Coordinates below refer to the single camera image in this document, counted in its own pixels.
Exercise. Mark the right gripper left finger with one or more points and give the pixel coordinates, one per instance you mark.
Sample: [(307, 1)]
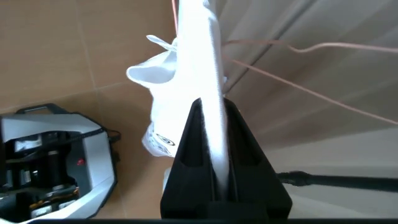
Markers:
[(189, 186)]

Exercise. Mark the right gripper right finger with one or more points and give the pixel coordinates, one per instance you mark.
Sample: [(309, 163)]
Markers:
[(258, 186)]

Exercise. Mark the pink clothes hanger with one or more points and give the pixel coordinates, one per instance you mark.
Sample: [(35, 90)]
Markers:
[(311, 90)]

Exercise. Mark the white printed t-shirt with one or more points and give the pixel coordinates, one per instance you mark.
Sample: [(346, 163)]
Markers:
[(196, 62)]

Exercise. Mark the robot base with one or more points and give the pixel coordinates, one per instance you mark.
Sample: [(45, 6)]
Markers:
[(93, 155)]

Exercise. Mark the black clothes rack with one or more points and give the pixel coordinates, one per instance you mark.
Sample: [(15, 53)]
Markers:
[(342, 181)]

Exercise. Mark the beige curtain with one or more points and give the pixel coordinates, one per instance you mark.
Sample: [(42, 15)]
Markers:
[(311, 18)]

